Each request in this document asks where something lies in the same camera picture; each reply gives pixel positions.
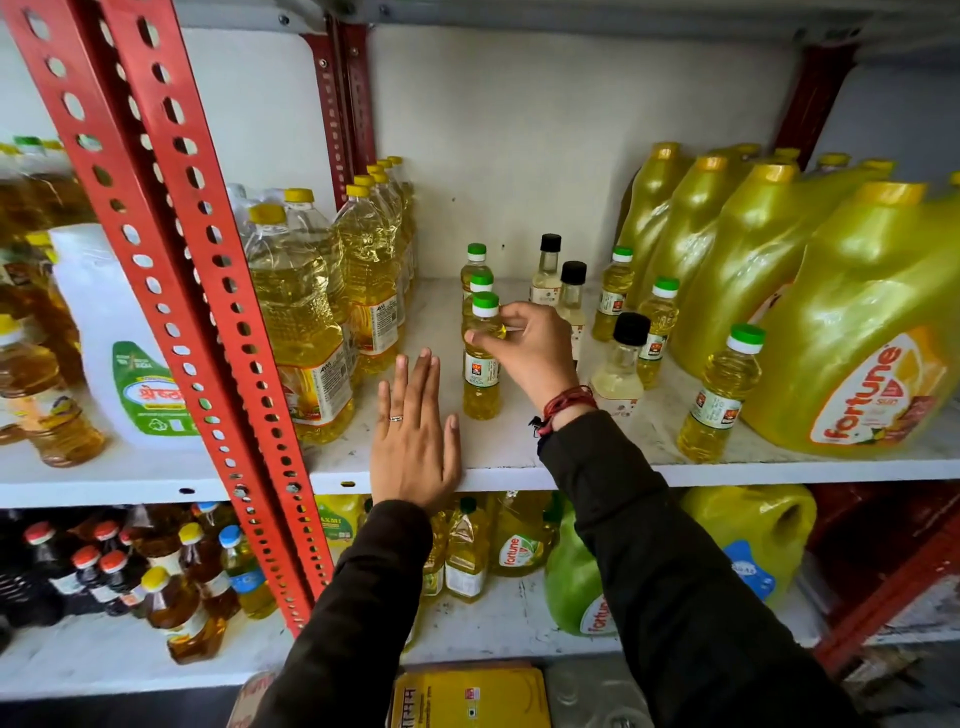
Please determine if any person's left hand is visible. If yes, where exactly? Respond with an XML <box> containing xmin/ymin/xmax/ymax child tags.
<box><xmin>369</xmin><ymin>347</ymin><xmax>463</xmax><ymax>515</ymax></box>

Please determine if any person's right hand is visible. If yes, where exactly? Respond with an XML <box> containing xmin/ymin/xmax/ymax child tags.
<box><xmin>463</xmin><ymin>302</ymin><xmax>590</xmax><ymax>412</ymax></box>

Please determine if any black-cap bottle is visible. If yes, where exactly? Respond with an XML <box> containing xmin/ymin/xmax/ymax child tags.
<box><xmin>590</xmin><ymin>311</ymin><xmax>652</xmax><ymax>418</ymax></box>
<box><xmin>529</xmin><ymin>233</ymin><xmax>563</xmax><ymax>307</ymax></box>
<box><xmin>555</xmin><ymin>260</ymin><xmax>589</xmax><ymax>369</ymax></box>

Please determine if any black-cap bottle back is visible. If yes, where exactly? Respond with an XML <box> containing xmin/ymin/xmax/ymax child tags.
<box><xmin>529</xmin><ymin>233</ymin><xmax>563</xmax><ymax>307</ymax></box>

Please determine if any black-cap bottle front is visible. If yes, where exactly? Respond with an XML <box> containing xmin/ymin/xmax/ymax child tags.
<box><xmin>590</xmin><ymin>311</ymin><xmax>652</xmax><ymax>418</ymax></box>

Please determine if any white metal shelf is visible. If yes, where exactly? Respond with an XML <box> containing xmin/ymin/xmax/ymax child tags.
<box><xmin>303</xmin><ymin>278</ymin><xmax>960</xmax><ymax>496</ymax></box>

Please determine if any person's right forearm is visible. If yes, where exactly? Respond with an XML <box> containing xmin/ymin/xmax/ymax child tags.
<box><xmin>536</xmin><ymin>410</ymin><xmax>871</xmax><ymax>728</ymax></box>

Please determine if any person's left forearm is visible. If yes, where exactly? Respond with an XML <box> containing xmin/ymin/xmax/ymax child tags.
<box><xmin>251</xmin><ymin>498</ymin><xmax>435</xmax><ymax>728</ymax></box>

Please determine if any yellow oil bottle white label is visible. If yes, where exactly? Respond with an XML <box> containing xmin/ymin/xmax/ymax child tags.
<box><xmin>488</xmin><ymin>491</ymin><xmax>564</xmax><ymax>577</ymax></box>

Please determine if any row of large clear oil bottles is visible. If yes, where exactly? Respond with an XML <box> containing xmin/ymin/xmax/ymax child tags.
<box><xmin>224</xmin><ymin>155</ymin><xmax>418</xmax><ymax>445</ymax></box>

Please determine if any white metal shelf board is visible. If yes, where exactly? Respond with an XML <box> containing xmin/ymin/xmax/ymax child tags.
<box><xmin>0</xmin><ymin>611</ymin><xmax>294</xmax><ymax>703</ymax></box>
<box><xmin>401</xmin><ymin>573</ymin><xmax>826</xmax><ymax>667</ymax></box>
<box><xmin>0</xmin><ymin>389</ymin><xmax>226</xmax><ymax>510</ymax></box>
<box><xmin>862</xmin><ymin>577</ymin><xmax>960</xmax><ymax>646</ymax></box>

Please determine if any yellow oil tin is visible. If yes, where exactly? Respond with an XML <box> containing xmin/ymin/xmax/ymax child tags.
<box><xmin>389</xmin><ymin>665</ymin><xmax>553</xmax><ymax>728</ymax></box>

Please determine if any cluster of dark oil bottles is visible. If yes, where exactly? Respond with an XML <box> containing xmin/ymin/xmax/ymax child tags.
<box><xmin>0</xmin><ymin>500</ymin><xmax>279</xmax><ymax>665</ymax></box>

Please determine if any silver oil tin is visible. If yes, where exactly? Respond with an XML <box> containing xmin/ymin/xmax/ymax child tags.
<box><xmin>543</xmin><ymin>656</ymin><xmax>654</xmax><ymax>728</ymax></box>

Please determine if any row of yellow oil jugs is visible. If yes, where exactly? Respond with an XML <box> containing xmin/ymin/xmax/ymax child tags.
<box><xmin>613</xmin><ymin>140</ymin><xmax>960</xmax><ymax>459</ymax></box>

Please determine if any white jug with green label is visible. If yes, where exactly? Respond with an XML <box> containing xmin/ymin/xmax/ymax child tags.
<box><xmin>48</xmin><ymin>223</ymin><xmax>204</xmax><ymax>451</ymax></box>

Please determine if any golden oil bottle yellow cap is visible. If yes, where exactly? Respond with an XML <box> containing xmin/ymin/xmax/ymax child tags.
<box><xmin>0</xmin><ymin>313</ymin><xmax>107</xmax><ymax>469</ymax></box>

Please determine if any yellow jug green label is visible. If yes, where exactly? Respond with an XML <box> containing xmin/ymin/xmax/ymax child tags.
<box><xmin>314</xmin><ymin>494</ymin><xmax>369</xmax><ymax>564</ymax></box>

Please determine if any yellow jug blue label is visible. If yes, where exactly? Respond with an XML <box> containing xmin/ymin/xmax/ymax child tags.
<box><xmin>680</xmin><ymin>485</ymin><xmax>817</xmax><ymax>609</ymax></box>

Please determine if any cardboard box red print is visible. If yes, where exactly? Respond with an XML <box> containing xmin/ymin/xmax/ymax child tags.
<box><xmin>224</xmin><ymin>669</ymin><xmax>279</xmax><ymax>728</ymax></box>

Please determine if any red steel rear upright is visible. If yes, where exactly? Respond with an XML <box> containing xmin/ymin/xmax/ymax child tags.
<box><xmin>299</xmin><ymin>16</ymin><xmax>378</xmax><ymax>211</ymax></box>

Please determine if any dark red rear upright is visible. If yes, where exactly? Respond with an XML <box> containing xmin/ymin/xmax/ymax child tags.
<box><xmin>772</xmin><ymin>41</ymin><xmax>860</xmax><ymax>170</ymax></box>

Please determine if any red perforated steel upright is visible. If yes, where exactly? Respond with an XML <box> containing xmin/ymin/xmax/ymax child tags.
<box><xmin>3</xmin><ymin>0</ymin><xmax>316</xmax><ymax>639</ymax></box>
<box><xmin>97</xmin><ymin>0</ymin><xmax>335</xmax><ymax>601</ymax></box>

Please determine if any red thread bracelet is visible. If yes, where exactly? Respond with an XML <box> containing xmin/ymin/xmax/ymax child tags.
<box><xmin>528</xmin><ymin>384</ymin><xmax>599</xmax><ymax>440</ymax></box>

